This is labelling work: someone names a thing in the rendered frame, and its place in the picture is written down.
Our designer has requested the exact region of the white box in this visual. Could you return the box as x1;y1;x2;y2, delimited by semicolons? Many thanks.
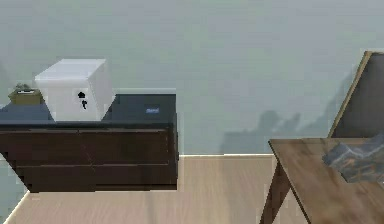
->
34;58;117;123

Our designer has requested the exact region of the grey crumpled cloth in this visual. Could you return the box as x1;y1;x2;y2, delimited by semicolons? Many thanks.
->
321;132;384;184

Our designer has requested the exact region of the dark framed picture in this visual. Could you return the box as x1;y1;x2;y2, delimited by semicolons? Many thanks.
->
327;50;384;139

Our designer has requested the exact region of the small green potted plant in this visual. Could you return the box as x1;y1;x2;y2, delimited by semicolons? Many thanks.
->
8;83;44;106

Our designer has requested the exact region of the dark brown chest of drawers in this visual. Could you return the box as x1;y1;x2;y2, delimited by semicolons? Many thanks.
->
0;93;180;194

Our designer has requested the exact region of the brown wooden table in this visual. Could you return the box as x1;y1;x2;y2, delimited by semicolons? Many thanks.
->
259;137;384;224

